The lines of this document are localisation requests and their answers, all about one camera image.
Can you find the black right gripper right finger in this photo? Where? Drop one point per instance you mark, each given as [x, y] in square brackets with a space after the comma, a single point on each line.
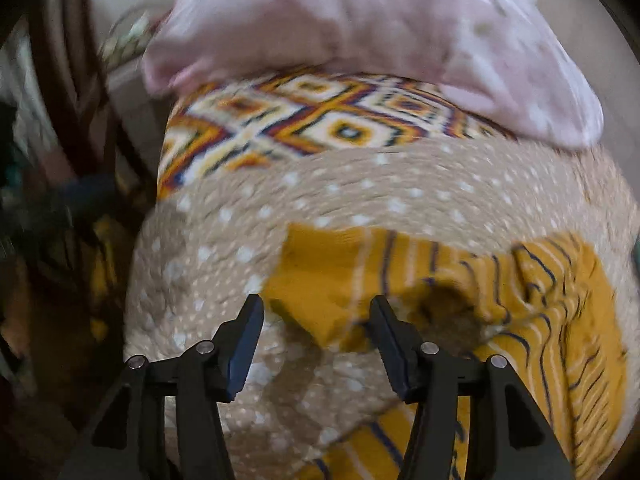
[508, 436]

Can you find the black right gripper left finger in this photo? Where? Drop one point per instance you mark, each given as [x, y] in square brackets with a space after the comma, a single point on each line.
[160, 419]

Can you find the geometric patterned bed sheet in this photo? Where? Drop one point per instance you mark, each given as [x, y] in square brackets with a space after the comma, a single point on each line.
[254, 123]

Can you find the dark wooden chair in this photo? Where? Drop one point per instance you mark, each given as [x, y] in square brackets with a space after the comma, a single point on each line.
[72, 85]

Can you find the yellow striped knit sweater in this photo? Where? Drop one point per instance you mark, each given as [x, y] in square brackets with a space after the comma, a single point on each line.
[545, 305]

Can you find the beige dotted quilted bedspread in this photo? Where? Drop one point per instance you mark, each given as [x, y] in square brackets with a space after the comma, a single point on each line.
[487, 246]

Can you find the pink floral duvet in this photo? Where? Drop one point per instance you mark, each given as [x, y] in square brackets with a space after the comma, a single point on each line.
[495, 58]

